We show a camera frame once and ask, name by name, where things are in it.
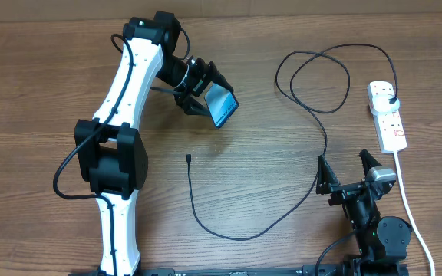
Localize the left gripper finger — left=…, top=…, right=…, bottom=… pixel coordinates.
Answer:
left=205, top=61, right=234, bottom=92
left=180, top=96, right=210, bottom=117

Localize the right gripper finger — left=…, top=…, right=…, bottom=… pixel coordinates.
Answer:
left=359, top=149, right=381, bottom=176
left=316, top=155, right=339, bottom=195

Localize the Samsung Galaxy smartphone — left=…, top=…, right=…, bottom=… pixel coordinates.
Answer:
left=204, top=84, right=239, bottom=128

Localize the black USB charging cable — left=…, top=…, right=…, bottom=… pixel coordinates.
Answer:
left=185, top=43, right=399, bottom=242

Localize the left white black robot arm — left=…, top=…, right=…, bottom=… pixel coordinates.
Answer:
left=74, top=11, right=239, bottom=275

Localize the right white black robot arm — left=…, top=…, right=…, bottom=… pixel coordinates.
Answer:
left=313, top=149, right=412, bottom=275

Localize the white charger plug adapter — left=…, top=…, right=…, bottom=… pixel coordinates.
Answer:
left=370, top=95, right=401, bottom=116

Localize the white power strip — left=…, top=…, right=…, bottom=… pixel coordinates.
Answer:
left=367, top=80, right=407, bottom=153

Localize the white power strip cord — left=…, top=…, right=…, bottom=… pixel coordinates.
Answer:
left=392, top=151, right=436, bottom=276

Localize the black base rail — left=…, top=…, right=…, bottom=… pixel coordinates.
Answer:
left=68, top=264, right=409, bottom=276

